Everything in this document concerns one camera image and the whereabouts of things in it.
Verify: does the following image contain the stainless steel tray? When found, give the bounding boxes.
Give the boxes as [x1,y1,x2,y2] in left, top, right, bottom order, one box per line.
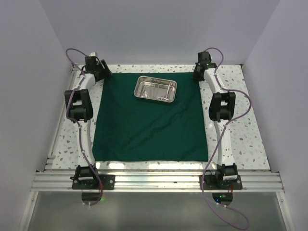
[134,76,178,103]

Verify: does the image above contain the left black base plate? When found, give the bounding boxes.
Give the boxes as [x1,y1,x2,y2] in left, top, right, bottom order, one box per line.
[70,175,116,190]

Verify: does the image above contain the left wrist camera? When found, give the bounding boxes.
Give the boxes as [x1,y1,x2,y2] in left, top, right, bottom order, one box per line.
[85,52,99,72]

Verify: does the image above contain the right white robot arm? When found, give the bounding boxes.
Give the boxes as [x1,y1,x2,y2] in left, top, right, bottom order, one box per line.
[192,62,238,189]

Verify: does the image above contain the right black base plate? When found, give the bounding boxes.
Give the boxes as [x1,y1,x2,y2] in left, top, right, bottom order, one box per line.
[199,174,243,190]

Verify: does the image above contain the steel surgical scissors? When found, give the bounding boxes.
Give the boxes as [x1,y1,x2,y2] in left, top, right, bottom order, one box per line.
[157,82,171,102]

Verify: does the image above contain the aluminium rail frame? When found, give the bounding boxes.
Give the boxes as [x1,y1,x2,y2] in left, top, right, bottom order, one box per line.
[18,63,293,231]

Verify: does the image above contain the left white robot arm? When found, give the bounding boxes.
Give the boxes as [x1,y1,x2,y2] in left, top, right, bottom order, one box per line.
[64,56,112,189]

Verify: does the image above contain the green surgical cloth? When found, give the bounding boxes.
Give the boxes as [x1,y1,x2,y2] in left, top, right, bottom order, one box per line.
[92,73,208,162]

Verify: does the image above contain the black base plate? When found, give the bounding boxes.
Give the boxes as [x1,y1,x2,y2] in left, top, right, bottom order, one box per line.
[70,175,116,190]
[199,174,243,190]

